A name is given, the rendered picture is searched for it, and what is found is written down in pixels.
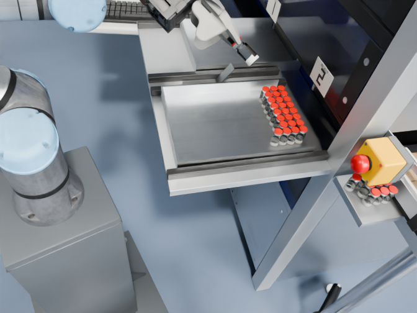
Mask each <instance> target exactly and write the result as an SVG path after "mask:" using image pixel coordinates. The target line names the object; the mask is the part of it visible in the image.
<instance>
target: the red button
mask: <svg viewBox="0 0 417 313"><path fill-rule="evenodd" d="M350 166H351V169H352V170H353V172H355V173H357V174H363V173H366V172H368V170H369V166H370V164H369V159H368V158H367V157H366V156H365V155H364V154H358V155H354V156H353V157H352V158H351V160H350Z"/></svg>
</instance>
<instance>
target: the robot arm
mask: <svg viewBox="0 0 417 313"><path fill-rule="evenodd" d="M139 1H140V2H141V3H142V4H143V5H144V6H145V7H146V11H147V12H148V13H149V14H150V16H151V17H152V18H153V19H154V20H155V21H156V22H157V23H158V24H159V25H160V26H161V27H162V28H163V29H164V30H165V31H166V32H167V33H170V31H172V30H173V28H175V26H177V25H179V24H180V23H181V22H182V21H183V20H184V19H185V18H186V15H187V14H188V13H189V12H190V11H191V10H192V14H191V22H192V24H193V25H194V26H195V28H196V31H195V39H194V45H195V46H196V47H197V48H198V49H201V50H203V49H205V48H207V47H209V46H211V45H212V44H214V43H216V42H218V41H219V40H222V39H223V40H224V41H225V42H226V43H227V44H229V45H230V46H232V45H233V43H234V42H235V43H236V44H237V45H239V44H240V43H241V40H240V36H239V33H238V29H237V28H236V26H235V24H234V23H233V21H232V19H231V17H230V16H229V15H228V13H227V11H226V10H225V8H224V7H223V5H222V3H221V2H220V1H219V0H139ZM106 9H107V6H106V1H105V0H0V21H7V20H55V21H57V23H59V24H60V25H61V26H62V27H63V28H64V29H67V30H69V31H72V32H75V33H86V32H90V31H92V30H94V29H96V28H97V27H98V26H99V25H100V24H101V23H102V21H103V20H104V17H105V14H106ZM0 169H1V171H2V172H3V174H4V176H5V177H6V179H7V180H8V182H9V184H10V185H11V187H12V203H13V206H14V209H15V211H16V212H17V214H18V216H19V217H20V218H21V219H22V220H23V221H24V222H26V223H28V224H30V225H34V226H39V227H47V226H51V225H56V224H59V223H61V222H64V221H65V220H67V219H69V218H70V217H71V216H72V215H74V214H75V213H76V212H77V211H78V209H79V208H80V207H81V204H82V203H83V200H84V188H83V184H82V182H81V180H80V178H79V176H78V175H77V174H76V173H75V172H74V171H73V170H71V169H70V168H69V167H68V165H67V162H66V159H65V156H64V153H63V150H62V147H61V143H60V139H59V136H58V131H57V128H56V122H55V118H54V115H53V109H52V102H51V97H50V94H49V92H48V90H47V88H46V86H45V84H44V83H43V81H42V80H41V79H40V78H39V77H38V76H36V75H35V74H33V73H31V72H29V71H26V70H22V69H18V70H15V69H13V68H11V69H9V68H8V67H6V66H4V65H0Z"/></svg>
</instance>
